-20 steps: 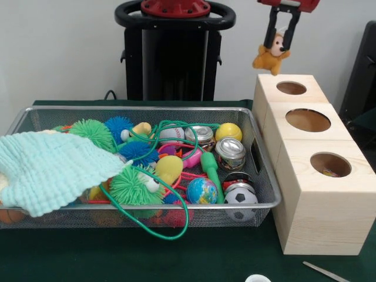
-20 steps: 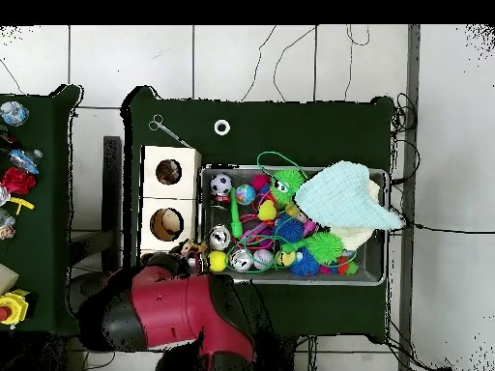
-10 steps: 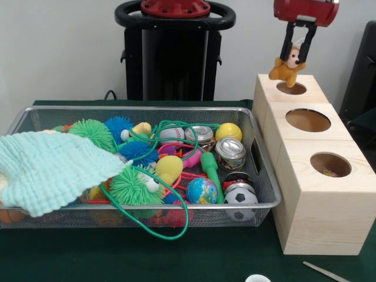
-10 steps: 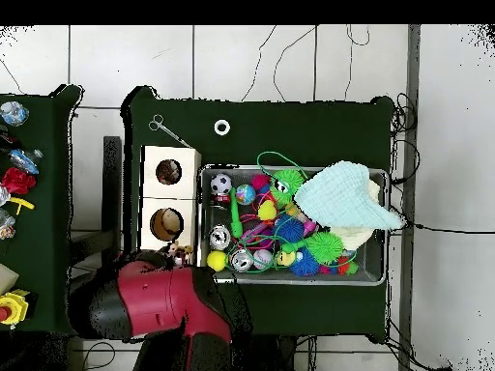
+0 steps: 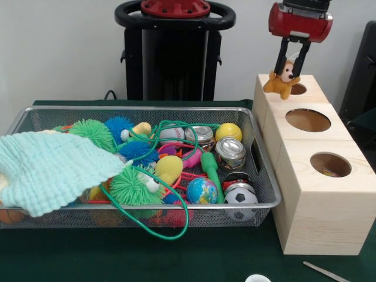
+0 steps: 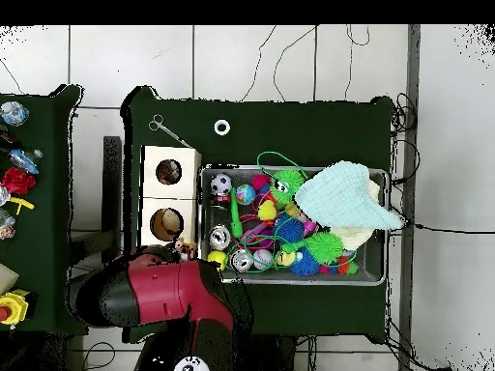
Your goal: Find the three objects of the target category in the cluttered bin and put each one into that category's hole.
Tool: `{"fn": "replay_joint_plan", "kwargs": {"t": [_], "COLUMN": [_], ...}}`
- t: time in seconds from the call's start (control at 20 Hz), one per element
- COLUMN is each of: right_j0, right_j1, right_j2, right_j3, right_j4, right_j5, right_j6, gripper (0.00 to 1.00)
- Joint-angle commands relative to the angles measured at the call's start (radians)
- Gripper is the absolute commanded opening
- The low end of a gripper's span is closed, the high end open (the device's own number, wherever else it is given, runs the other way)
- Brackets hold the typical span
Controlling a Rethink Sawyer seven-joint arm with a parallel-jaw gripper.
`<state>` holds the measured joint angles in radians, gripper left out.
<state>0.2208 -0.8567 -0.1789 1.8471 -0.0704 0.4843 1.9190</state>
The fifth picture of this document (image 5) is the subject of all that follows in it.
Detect green spiky ball with eyes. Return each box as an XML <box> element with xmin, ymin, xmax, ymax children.
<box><xmin>108</xmin><ymin>166</ymin><xmax>167</xmax><ymax>206</ymax></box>

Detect metal scissors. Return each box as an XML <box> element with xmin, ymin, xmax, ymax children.
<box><xmin>302</xmin><ymin>260</ymin><xmax>346</xmax><ymax>282</ymax></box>

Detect silver soda can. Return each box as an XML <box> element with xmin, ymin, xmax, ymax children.
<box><xmin>214</xmin><ymin>137</ymin><xmax>247</xmax><ymax>172</ymax></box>

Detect green spiky rubber ball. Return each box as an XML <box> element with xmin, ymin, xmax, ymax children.
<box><xmin>69</xmin><ymin>119</ymin><xmax>115</xmax><ymax>152</ymax></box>

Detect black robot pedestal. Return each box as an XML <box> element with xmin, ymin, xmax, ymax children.
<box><xmin>114</xmin><ymin>0</ymin><xmax>237</xmax><ymax>102</ymax></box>

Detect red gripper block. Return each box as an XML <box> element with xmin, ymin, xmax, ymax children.
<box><xmin>268</xmin><ymin>2</ymin><xmax>334</xmax><ymax>80</ymax></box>

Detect black white toy soccer ball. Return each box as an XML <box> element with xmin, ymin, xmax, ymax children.
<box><xmin>224</xmin><ymin>189</ymin><xmax>259</xmax><ymax>221</ymax></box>

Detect yellow ball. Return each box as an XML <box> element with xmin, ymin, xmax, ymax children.
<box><xmin>215</xmin><ymin>122</ymin><xmax>243</xmax><ymax>143</ymax></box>

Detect colourful globe ball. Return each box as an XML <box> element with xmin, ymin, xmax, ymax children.
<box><xmin>186</xmin><ymin>177</ymin><xmax>219</xmax><ymax>205</ymax></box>

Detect green skipping rope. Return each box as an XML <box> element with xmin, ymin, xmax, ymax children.
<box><xmin>99</xmin><ymin>119</ymin><xmax>226</xmax><ymax>241</ymax></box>

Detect mint green knitted cloth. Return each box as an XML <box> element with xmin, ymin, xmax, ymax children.
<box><xmin>0</xmin><ymin>130</ymin><xmax>130</xmax><ymax>218</ymax></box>

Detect wooden box with three holes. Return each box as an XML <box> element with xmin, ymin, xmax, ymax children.
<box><xmin>251</xmin><ymin>73</ymin><xmax>376</xmax><ymax>256</ymax></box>

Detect blue spiky ball with eyes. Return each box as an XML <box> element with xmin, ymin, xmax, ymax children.
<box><xmin>104</xmin><ymin>116</ymin><xmax>135</xmax><ymax>145</ymax></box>

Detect wire mesh bin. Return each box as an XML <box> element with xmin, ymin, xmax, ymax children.
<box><xmin>0</xmin><ymin>106</ymin><xmax>282</xmax><ymax>230</ymax></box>

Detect white toy baseball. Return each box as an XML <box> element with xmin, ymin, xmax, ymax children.
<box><xmin>159</xmin><ymin>125</ymin><xmax>186</xmax><ymax>145</ymax></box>

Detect multicoloured patterned cloth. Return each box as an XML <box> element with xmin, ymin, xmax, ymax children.
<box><xmin>321</xmin><ymin>167</ymin><xmax>341</xmax><ymax>178</ymax></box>

